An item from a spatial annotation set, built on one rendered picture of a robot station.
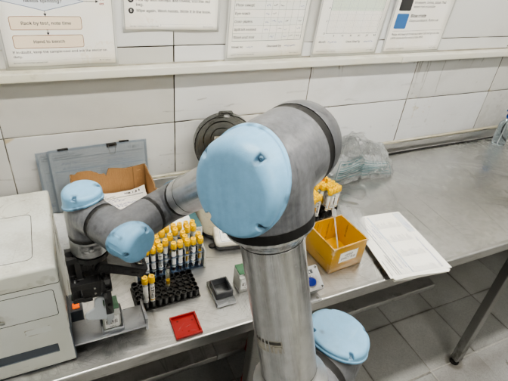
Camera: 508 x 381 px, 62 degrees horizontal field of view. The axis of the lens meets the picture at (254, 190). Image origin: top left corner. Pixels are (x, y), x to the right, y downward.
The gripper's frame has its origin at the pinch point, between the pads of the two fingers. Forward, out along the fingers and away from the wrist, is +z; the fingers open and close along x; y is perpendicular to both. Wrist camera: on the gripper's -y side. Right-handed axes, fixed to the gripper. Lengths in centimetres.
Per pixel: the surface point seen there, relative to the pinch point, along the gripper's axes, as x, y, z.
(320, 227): -12, -67, 1
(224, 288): -3.5, -30.6, 7.2
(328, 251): -2, -63, 1
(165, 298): -4.3, -14.4, 6.3
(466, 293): -27, -198, 96
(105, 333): 2.8, 1.9, 4.4
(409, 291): -23, -140, 69
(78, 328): -1.0, 7.5, 4.7
